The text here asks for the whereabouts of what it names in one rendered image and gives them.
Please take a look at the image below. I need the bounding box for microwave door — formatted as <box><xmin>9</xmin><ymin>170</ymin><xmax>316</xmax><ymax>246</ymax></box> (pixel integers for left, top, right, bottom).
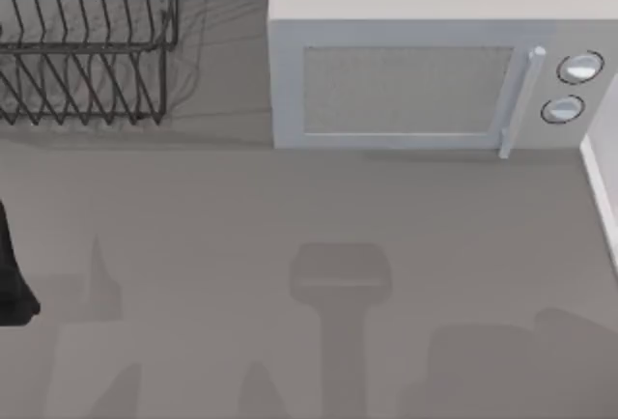
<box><xmin>269</xmin><ymin>20</ymin><xmax>532</xmax><ymax>151</ymax></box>

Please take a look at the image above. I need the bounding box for small microwave knob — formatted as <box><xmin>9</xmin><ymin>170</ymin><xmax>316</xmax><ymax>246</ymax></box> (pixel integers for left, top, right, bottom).
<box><xmin>540</xmin><ymin>95</ymin><xmax>586</xmax><ymax>126</ymax></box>

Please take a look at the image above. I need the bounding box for large microwave knob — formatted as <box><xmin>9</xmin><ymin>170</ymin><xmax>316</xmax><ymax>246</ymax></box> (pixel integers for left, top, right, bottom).
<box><xmin>556</xmin><ymin>50</ymin><xmax>605</xmax><ymax>85</ymax></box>

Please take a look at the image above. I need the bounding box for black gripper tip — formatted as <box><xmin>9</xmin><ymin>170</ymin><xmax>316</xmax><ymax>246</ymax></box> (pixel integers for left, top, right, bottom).
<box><xmin>0</xmin><ymin>200</ymin><xmax>42</xmax><ymax>328</ymax></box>

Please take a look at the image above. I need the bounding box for black wire dish rack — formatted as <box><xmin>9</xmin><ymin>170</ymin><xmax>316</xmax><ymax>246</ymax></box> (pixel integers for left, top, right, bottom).
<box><xmin>0</xmin><ymin>0</ymin><xmax>183</xmax><ymax>126</ymax></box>

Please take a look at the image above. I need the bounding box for microwave door handle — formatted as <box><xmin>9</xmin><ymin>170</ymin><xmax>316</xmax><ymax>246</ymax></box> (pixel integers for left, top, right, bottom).
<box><xmin>497</xmin><ymin>44</ymin><xmax>548</xmax><ymax>160</ymax></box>

